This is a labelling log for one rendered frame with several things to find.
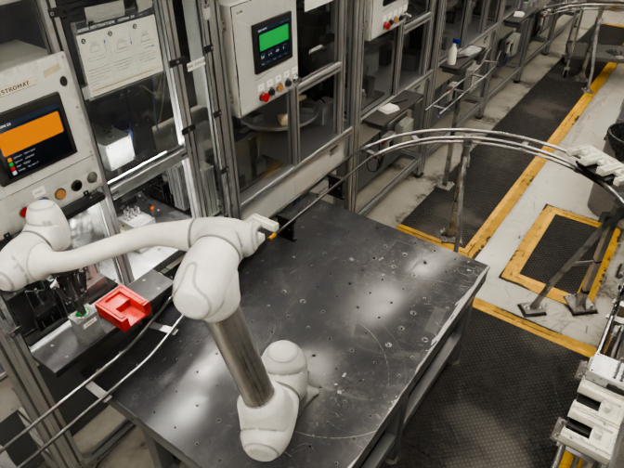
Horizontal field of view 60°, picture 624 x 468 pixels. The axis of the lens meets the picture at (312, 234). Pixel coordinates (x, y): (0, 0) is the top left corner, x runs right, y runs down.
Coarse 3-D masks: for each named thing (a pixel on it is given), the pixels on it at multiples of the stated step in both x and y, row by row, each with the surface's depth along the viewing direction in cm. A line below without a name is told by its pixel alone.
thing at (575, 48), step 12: (612, 0) 542; (576, 12) 599; (576, 36) 572; (576, 48) 602; (600, 48) 601; (612, 48) 601; (564, 60) 632; (600, 60) 578; (612, 60) 574; (564, 72) 597
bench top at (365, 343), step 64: (256, 256) 262; (320, 256) 261; (384, 256) 261; (448, 256) 260; (192, 320) 229; (256, 320) 229; (320, 320) 228; (384, 320) 228; (448, 320) 228; (128, 384) 204; (192, 384) 203; (320, 384) 203; (384, 384) 203; (192, 448) 183; (320, 448) 183
